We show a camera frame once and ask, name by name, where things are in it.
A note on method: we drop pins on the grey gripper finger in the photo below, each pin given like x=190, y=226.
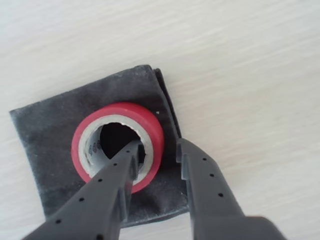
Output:
x=100, y=200
x=212, y=200

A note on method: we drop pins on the red tape roll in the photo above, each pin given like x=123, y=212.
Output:
x=150, y=117

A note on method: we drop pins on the grey cloth mat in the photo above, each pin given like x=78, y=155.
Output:
x=50, y=130

